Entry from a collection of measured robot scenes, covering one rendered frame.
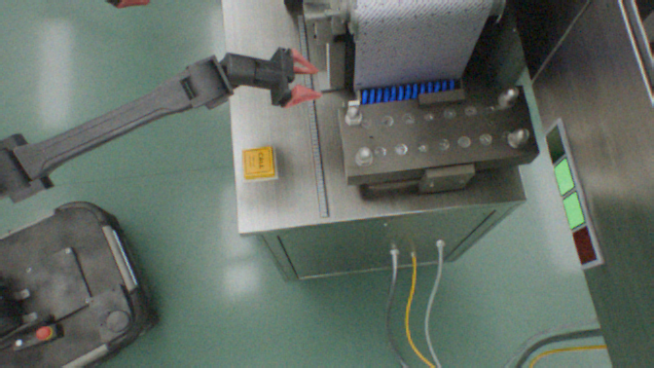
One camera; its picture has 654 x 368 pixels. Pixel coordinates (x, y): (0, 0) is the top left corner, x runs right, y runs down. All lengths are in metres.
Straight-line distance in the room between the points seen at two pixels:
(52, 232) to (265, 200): 1.06
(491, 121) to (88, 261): 1.43
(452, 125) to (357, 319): 1.09
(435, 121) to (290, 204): 0.37
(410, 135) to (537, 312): 1.21
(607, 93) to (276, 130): 0.72
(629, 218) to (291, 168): 0.70
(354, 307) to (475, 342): 0.45
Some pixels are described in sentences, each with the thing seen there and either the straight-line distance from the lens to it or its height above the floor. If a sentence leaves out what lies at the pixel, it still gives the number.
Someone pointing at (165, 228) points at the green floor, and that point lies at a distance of 2.24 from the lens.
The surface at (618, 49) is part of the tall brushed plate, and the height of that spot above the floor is 1.41.
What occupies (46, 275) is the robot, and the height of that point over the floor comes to 0.26.
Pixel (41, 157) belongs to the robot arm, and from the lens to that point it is 1.10.
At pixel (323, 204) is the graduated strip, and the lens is 1.22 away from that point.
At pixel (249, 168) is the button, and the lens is 1.24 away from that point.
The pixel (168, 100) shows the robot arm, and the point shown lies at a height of 1.20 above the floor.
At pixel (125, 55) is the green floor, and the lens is 2.61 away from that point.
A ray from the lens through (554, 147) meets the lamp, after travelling 1.03.
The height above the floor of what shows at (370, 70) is 1.11.
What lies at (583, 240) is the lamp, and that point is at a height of 1.19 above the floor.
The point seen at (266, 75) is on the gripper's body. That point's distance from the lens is 1.07.
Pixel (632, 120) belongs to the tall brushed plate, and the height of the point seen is 1.39.
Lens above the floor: 2.07
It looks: 71 degrees down
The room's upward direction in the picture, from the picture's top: 3 degrees counter-clockwise
